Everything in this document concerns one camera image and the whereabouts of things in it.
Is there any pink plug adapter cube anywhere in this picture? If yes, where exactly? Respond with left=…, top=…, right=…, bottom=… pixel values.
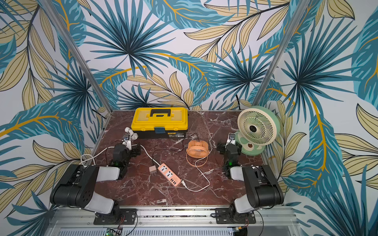
left=149, top=165, right=157, bottom=175

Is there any pink power strip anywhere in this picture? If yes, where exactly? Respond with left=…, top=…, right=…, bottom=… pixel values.
left=158, top=163, right=181, bottom=187

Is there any white fan cable with plug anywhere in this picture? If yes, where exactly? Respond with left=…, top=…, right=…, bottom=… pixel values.
left=181, top=133, right=215, bottom=193

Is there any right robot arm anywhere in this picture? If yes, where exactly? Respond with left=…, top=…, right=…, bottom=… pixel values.
left=217, top=143, right=284, bottom=215

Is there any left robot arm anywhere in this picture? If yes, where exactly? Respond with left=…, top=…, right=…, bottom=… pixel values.
left=50, top=144, right=141, bottom=215

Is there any small orange desk fan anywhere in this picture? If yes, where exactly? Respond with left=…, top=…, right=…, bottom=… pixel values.
left=186, top=140, right=210, bottom=167

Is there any green cream desk fan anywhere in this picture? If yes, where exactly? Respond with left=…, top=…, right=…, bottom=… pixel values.
left=235, top=106, right=281, bottom=156

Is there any white pipe fitting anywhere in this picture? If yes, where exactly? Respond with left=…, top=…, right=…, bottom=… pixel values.
left=125, top=127, right=138, bottom=140

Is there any yellow black toolbox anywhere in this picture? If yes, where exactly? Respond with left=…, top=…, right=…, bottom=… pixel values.
left=131, top=107, right=189, bottom=139

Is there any white power strip cable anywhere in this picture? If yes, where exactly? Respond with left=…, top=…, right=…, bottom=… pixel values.
left=79, top=144, right=161, bottom=167

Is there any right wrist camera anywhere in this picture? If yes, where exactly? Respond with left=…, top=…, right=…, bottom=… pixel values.
left=226, top=133, right=236, bottom=146

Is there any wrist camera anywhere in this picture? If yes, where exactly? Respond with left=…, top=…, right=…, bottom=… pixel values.
left=226, top=133, right=236, bottom=146
left=122, top=134, right=132, bottom=150

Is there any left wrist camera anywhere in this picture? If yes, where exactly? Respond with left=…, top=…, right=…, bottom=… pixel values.
left=122, top=134, right=132, bottom=150

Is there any black thin cable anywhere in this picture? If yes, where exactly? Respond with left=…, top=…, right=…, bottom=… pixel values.
left=152, top=132, right=199, bottom=166

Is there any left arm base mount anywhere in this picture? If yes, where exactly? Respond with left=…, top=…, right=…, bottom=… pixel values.
left=94, top=208, right=137, bottom=225

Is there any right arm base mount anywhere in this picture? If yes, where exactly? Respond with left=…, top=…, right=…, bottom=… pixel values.
left=211, top=207, right=256, bottom=225

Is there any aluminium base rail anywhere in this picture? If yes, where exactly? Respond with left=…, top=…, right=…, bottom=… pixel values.
left=45, top=206, right=303, bottom=236

